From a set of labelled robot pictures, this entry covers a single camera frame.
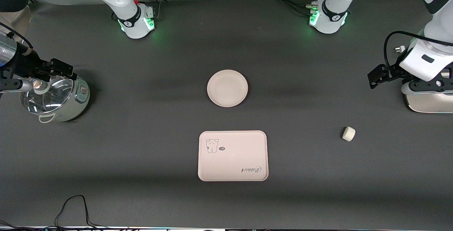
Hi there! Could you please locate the small white bun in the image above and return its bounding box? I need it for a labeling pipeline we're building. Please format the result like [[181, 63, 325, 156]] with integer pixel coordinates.
[[342, 126, 356, 142]]

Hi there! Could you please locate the round cream plate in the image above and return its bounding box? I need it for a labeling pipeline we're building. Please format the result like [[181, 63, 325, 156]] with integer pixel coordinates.
[[207, 69, 248, 108]]

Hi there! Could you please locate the pink rectangular tray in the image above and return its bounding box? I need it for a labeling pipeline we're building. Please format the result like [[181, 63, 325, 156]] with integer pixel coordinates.
[[198, 130, 269, 182]]

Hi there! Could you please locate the glass pot lid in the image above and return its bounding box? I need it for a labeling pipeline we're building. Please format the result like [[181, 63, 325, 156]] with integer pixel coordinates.
[[20, 76, 74, 114]]

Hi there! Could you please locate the pale green cooking pot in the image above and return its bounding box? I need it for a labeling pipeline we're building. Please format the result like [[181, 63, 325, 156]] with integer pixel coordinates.
[[20, 75, 91, 123]]

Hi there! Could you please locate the cream white appliance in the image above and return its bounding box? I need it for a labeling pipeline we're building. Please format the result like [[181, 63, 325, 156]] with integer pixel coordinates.
[[403, 92, 453, 113]]

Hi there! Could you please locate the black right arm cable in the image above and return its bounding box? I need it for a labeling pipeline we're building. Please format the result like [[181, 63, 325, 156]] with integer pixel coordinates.
[[0, 22, 34, 50]]

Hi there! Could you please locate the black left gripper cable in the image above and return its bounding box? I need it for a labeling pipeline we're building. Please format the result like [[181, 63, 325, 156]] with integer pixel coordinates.
[[384, 30, 453, 70]]

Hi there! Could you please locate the black left base cable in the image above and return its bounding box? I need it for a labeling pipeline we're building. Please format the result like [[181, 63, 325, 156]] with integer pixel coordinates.
[[267, 0, 314, 12]]

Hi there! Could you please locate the thin black floor cable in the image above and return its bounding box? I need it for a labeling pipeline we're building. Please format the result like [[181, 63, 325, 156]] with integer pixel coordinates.
[[0, 195, 131, 230]]

